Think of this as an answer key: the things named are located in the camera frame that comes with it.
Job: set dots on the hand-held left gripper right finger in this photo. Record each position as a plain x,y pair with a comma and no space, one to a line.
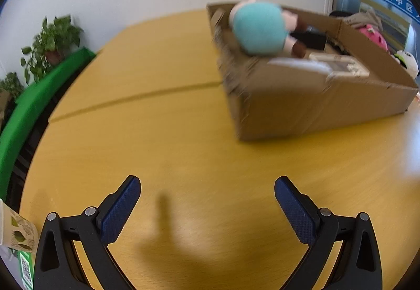
295,208

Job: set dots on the grey cloth bag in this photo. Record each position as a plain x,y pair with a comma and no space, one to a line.
364,19

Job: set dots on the green table cloth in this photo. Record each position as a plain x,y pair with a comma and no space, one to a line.
39,93

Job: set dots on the brown cardboard box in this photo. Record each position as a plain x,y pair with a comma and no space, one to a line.
295,106

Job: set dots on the large potted green plant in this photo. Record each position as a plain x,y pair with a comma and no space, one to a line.
55,34

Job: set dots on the leaf print paper carton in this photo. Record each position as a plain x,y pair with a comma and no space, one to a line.
16,231

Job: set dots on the green label card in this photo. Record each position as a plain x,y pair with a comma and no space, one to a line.
26,270

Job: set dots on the white folding phone stand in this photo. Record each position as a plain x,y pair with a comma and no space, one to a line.
341,65

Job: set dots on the black cap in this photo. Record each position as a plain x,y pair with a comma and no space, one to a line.
339,13

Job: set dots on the panda plush toy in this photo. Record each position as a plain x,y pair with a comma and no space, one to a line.
408,62

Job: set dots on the teal pink green plush toy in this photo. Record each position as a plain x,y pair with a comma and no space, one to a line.
259,27

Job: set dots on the black product box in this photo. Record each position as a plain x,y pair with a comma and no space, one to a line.
311,40

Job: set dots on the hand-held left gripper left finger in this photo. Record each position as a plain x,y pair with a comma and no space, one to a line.
119,208

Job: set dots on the small potted green plant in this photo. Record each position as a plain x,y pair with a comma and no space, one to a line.
11,85

